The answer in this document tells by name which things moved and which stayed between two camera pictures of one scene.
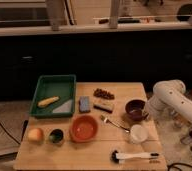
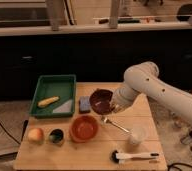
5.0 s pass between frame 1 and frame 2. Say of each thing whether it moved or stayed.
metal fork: stayed
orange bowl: stayed
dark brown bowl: moved
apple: stayed
